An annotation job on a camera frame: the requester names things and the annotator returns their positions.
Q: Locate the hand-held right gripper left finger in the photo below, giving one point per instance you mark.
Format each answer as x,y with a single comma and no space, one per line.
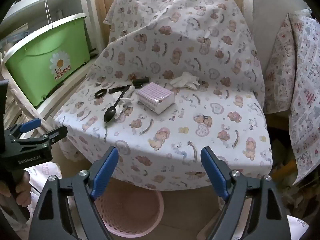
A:
106,172

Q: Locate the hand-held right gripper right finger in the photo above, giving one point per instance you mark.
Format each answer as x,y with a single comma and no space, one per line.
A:
213,172

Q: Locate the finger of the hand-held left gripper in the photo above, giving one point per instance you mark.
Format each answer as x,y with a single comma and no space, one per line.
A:
56,133
30,125

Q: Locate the pink plastic basket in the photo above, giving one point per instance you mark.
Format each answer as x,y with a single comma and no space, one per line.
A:
130,212

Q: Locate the black plastic spoon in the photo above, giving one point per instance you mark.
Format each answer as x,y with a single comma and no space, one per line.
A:
110,115

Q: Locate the small white tissue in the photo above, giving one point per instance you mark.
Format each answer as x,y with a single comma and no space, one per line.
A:
119,108

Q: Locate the black strip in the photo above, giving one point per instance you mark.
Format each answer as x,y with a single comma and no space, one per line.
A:
116,90

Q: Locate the white plastic piece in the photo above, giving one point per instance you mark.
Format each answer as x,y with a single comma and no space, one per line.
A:
130,90

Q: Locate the pink checkered tissue packet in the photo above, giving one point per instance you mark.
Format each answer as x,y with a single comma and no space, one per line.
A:
155,97

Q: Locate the large white tissue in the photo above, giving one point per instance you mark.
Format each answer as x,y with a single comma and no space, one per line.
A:
185,80

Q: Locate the black cylinder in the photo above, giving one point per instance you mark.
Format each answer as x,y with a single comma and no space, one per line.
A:
141,80

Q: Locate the person's left hand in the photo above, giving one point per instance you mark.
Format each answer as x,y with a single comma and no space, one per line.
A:
23,190

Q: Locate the green storage box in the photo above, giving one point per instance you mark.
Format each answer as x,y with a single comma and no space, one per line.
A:
32,62

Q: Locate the yellow plastic object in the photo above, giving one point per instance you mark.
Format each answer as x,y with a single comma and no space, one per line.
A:
285,171

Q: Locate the stacked flat boxes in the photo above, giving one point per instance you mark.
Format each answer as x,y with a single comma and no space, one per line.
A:
15,33

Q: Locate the white shelf unit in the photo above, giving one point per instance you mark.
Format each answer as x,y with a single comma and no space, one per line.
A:
86,10

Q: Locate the patchwork printed cloth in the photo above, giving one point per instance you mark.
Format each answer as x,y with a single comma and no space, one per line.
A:
305,80

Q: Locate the teddy bear printed cloth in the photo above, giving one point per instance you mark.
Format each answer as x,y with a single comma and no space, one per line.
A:
175,42

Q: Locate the white cabinet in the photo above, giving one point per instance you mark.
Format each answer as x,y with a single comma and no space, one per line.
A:
270,17

